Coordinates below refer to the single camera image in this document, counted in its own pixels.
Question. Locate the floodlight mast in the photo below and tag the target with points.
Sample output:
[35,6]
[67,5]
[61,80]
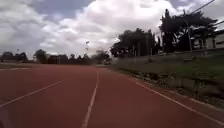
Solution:
[87,48]

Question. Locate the group of dark trees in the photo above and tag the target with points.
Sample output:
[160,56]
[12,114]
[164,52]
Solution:
[136,42]

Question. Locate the red running track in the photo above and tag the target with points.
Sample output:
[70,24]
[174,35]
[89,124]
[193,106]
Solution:
[66,100]

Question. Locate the row of distant trees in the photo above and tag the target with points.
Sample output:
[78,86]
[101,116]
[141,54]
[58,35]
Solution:
[41,57]

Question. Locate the grass field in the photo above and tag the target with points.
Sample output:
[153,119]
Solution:
[13,65]

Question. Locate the pale building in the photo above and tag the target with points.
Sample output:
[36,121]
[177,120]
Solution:
[216,40]

